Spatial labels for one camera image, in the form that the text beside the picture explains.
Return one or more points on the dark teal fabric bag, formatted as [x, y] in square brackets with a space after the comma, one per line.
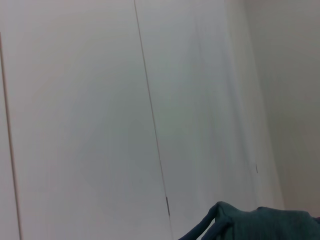
[262, 225]

